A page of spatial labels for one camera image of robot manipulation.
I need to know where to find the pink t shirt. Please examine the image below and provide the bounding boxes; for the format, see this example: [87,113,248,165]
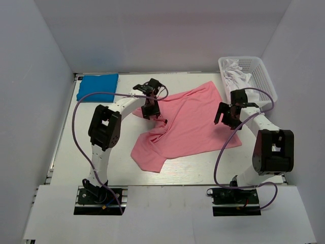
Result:
[131,81,232,173]

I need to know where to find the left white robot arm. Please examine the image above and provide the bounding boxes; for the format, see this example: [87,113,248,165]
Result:
[83,78,165,203]

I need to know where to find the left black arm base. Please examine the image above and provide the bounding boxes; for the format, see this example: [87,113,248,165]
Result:
[74,179,127,216]

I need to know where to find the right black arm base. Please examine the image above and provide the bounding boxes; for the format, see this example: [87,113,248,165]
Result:
[206,188,261,217]

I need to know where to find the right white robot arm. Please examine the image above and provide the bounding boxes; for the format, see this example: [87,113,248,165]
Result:
[214,88,295,203]

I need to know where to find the white crumpled t shirt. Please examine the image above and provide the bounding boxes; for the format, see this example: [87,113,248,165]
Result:
[219,58,259,102]

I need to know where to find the white plastic basket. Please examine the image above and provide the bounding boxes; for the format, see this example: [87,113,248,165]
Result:
[218,56,278,107]

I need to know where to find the folded blue t shirt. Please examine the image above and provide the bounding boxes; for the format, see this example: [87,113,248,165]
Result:
[76,74,119,103]

